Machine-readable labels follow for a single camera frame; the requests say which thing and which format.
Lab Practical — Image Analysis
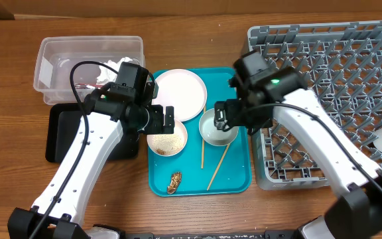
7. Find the brown food scrap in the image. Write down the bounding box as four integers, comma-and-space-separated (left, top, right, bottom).
166, 172, 182, 195

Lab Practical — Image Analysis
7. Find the cooked rice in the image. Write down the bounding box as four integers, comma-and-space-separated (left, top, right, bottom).
153, 133, 184, 155

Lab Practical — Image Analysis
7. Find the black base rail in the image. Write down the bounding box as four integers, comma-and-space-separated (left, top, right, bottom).
124, 230, 301, 239

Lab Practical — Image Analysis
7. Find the grey dishwasher rack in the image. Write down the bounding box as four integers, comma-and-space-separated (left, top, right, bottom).
247, 21, 382, 190

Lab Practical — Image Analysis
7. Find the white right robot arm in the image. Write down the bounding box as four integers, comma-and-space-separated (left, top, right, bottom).
214, 67, 382, 238

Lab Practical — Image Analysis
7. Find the large white plate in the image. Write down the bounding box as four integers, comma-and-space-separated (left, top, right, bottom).
152, 69, 208, 121

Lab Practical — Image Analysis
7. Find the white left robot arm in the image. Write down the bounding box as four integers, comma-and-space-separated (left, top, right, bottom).
7, 82, 174, 238

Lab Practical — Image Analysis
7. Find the grey-green bowl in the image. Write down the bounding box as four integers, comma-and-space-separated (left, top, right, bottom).
199, 109, 239, 146

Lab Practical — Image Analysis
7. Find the white tissue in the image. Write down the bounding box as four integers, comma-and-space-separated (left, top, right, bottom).
96, 56, 134, 86

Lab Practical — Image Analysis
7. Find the teal serving tray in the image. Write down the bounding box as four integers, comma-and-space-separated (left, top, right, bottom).
147, 66, 253, 198

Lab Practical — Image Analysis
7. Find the pink bowl with rice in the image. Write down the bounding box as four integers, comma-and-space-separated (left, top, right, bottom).
147, 120, 188, 157

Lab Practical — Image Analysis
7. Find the clear plastic bin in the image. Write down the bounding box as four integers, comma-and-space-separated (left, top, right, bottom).
33, 36, 145, 105

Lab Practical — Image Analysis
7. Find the red snack wrapper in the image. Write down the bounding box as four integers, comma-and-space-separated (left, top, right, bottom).
74, 83, 102, 90

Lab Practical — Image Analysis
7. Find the black tray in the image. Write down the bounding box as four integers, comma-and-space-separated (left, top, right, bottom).
45, 103, 139, 163

